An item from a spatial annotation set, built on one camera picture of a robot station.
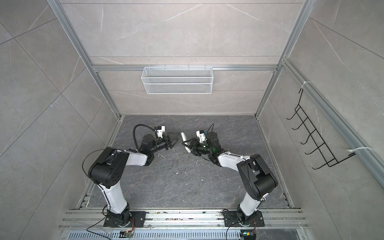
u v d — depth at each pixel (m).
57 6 0.67
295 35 0.77
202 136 0.84
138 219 0.73
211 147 0.71
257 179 0.47
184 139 0.84
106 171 0.50
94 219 0.75
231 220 0.73
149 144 0.75
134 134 0.79
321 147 0.63
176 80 1.01
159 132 0.87
